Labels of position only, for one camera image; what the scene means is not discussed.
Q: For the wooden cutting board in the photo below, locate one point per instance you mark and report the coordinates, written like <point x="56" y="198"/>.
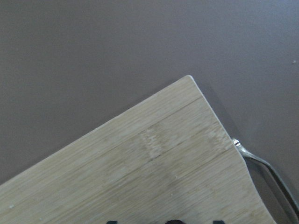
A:
<point x="168" y="157"/>

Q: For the metal board handle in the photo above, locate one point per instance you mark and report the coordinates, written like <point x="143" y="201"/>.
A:
<point x="273" y="191"/>

